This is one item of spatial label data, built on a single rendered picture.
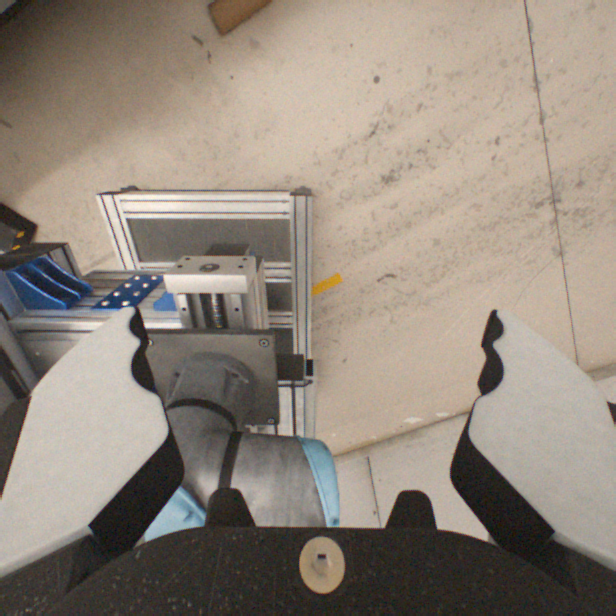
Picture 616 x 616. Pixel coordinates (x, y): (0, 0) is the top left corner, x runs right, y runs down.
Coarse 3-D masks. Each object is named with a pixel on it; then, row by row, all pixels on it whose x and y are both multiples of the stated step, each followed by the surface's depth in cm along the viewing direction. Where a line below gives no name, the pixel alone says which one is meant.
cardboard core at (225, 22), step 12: (216, 0) 97; (228, 0) 96; (240, 0) 96; (252, 0) 97; (264, 0) 98; (216, 12) 98; (228, 12) 98; (240, 12) 99; (252, 12) 100; (228, 24) 101
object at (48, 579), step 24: (24, 408) 6; (0, 432) 6; (0, 456) 5; (0, 480) 5; (72, 552) 4; (96, 552) 5; (24, 576) 4; (48, 576) 4; (72, 576) 4; (0, 600) 4; (24, 600) 4; (48, 600) 4
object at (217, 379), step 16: (208, 352) 49; (176, 368) 48; (192, 368) 46; (208, 368) 46; (224, 368) 47; (240, 368) 49; (176, 384) 45; (192, 384) 44; (208, 384) 44; (224, 384) 46; (240, 384) 48; (256, 384) 52; (176, 400) 43; (192, 400) 42; (208, 400) 43; (224, 400) 44; (240, 400) 47; (224, 416) 43; (240, 416) 47
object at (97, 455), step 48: (96, 336) 9; (144, 336) 11; (48, 384) 7; (96, 384) 7; (144, 384) 8; (48, 432) 6; (96, 432) 6; (144, 432) 6; (48, 480) 5; (96, 480) 5; (144, 480) 5; (0, 528) 4; (48, 528) 4; (96, 528) 5; (144, 528) 6; (0, 576) 4
